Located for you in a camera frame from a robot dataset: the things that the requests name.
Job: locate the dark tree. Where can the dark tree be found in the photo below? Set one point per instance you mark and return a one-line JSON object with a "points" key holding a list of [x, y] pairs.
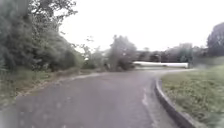
{"points": [[216, 40]]}

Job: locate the grass verge with fallen leaves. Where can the grass verge with fallen leaves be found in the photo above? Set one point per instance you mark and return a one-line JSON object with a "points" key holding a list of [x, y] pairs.
{"points": [[23, 83]]}

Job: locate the dense dark wood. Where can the dense dark wood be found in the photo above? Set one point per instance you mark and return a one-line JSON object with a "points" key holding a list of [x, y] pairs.
{"points": [[30, 40]]}

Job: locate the mown grass slope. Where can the mown grass slope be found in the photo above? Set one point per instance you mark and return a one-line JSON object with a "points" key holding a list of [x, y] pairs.
{"points": [[196, 90]]}

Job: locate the grey asphalt road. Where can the grey asphalt road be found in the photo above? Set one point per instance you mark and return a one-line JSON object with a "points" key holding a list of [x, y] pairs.
{"points": [[100, 100]]}

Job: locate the long white barrier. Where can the long white barrier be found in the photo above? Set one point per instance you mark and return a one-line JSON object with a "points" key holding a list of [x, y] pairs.
{"points": [[160, 64]]}

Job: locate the row of trees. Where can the row of trees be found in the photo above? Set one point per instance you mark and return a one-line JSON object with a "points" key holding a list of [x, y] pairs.
{"points": [[173, 53]]}

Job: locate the concrete kerb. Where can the concrete kerb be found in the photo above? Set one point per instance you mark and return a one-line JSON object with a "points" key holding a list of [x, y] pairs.
{"points": [[168, 107]]}

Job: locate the tall green bush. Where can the tall green bush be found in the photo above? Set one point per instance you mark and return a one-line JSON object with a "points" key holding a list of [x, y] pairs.
{"points": [[120, 53]]}

